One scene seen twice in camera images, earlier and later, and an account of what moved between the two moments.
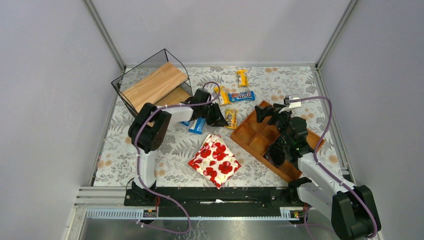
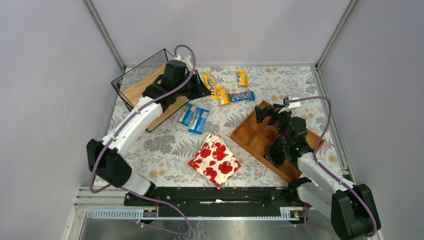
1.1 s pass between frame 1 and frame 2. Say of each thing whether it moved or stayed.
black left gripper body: moved
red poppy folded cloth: stayed
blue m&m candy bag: stayed
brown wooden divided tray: stayed
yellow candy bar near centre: stayed
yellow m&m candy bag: moved
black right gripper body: stayed
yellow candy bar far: stayed
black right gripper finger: stayed
